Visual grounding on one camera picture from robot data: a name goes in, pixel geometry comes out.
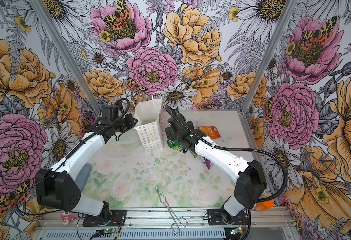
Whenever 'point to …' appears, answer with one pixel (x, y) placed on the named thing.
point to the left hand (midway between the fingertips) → (138, 124)
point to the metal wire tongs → (175, 227)
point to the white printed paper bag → (149, 115)
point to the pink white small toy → (66, 217)
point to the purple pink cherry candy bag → (208, 163)
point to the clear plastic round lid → (127, 141)
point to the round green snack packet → (175, 144)
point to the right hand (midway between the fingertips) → (179, 131)
